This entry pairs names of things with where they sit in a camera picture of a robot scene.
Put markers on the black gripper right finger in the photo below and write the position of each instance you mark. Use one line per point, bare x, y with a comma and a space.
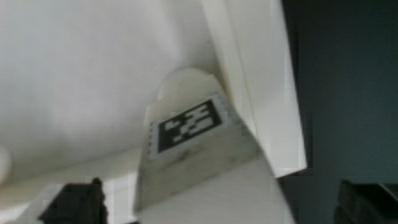
366, 203

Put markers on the white table leg with tag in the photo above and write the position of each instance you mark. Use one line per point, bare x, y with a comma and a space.
204, 179

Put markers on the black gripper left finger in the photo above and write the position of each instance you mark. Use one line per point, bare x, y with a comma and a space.
67, 205

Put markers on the white square tabletop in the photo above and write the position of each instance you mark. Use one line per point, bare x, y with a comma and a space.
88, 51

